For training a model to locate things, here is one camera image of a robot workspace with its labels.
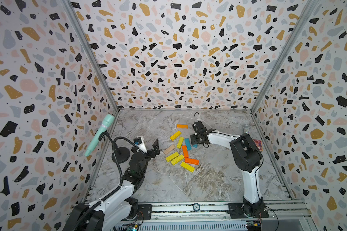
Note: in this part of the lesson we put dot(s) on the mint green microphone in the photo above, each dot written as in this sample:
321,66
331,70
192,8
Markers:
105,124

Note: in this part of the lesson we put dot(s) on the aluminium corner post left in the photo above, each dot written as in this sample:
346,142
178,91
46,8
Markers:
87,48

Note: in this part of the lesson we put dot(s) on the orange block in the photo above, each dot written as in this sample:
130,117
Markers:
180,126
185,151
191,161

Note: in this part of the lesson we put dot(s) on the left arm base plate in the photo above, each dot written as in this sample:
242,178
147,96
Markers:
140,212

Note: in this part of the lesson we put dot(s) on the yellow block lowest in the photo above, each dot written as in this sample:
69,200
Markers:
187,167

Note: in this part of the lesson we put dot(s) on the round knob on rail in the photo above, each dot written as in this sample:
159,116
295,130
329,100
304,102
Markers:
196,207

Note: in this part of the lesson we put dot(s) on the silver glitter microphone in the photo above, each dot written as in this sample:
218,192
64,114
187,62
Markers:
246,129

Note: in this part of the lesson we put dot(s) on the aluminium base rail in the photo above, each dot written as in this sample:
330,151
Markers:
287,215

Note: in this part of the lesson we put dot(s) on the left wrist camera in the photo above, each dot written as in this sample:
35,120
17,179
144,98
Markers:
139,141

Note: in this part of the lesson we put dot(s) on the black gooseneck mic stand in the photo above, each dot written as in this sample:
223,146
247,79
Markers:
119,155

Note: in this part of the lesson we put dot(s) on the natural wood block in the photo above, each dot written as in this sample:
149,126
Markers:
168,150

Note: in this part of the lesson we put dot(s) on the yellow block scuffed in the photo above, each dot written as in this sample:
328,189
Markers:
175,135

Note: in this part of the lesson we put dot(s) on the purple card box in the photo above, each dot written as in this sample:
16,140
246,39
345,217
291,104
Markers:
258,144

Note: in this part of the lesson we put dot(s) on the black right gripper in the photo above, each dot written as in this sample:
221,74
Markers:
193,140

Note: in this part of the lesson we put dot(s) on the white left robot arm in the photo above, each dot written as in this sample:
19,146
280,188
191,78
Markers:
118,204

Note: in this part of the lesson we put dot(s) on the aluminium corner post right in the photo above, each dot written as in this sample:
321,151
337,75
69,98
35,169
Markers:
306,13

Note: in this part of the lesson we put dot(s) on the yellow block upper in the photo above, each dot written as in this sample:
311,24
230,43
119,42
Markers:
180,142

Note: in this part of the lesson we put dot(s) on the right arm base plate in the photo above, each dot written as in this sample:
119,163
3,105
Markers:
240,210

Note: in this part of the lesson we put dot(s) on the aluminium corner post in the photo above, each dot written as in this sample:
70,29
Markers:
306,13
87,48

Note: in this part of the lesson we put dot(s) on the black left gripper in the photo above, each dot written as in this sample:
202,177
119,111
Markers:
157,149

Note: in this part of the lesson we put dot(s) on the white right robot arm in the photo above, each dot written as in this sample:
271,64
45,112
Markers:
248,158

